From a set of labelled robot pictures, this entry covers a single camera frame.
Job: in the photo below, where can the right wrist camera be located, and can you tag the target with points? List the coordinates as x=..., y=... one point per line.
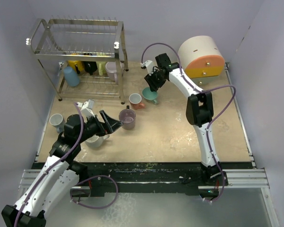
x=148, y=65

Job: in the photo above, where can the aluminium frame rail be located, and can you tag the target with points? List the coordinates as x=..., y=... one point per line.
x=246, y=177

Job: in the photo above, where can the black mug white interior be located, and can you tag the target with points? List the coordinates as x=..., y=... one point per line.
x=90, y=66

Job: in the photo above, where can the purple mug black handle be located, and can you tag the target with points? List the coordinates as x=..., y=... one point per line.
x=127, y=116

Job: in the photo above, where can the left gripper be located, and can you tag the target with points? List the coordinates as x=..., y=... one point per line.
x=109, y=126

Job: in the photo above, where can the lilac mug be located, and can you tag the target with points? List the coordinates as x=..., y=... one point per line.
x=111, y=71

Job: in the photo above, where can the yellow mug black handle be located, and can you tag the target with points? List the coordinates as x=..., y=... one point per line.
x=77, y=65

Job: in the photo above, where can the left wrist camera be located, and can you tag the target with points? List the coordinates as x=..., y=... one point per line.
x=86, y=108

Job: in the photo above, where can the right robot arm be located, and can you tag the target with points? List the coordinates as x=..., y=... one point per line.
x=199, y=111

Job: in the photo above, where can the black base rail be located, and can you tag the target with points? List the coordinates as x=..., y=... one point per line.
x=97, y=176

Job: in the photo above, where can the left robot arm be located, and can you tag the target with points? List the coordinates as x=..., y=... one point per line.
x=60, y=171

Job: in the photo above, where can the blue cup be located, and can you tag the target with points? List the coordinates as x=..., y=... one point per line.
x=71, y=76

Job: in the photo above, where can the grey speckled mug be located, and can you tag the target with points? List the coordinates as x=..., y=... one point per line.
x=96, y=141

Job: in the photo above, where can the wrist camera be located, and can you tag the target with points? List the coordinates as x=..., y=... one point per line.
x=148, y=65
x=86, y=108

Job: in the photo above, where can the lime green mug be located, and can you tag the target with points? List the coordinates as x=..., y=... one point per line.
x=101, y=65

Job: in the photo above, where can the metal dish rack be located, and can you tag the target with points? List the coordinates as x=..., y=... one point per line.
x=57, y=40

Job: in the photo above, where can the salmon pink mug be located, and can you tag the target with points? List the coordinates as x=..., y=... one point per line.
x=135, y=100

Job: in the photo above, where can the teal cup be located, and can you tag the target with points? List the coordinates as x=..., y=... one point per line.
x=150, y=96

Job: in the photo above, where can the small grey cup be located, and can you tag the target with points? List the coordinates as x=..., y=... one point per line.
x=58, y=122

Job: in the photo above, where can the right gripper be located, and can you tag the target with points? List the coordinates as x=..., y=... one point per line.
x=153, y=85

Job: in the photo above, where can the round drawer box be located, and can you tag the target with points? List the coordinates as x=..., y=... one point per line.
x=201, y=59

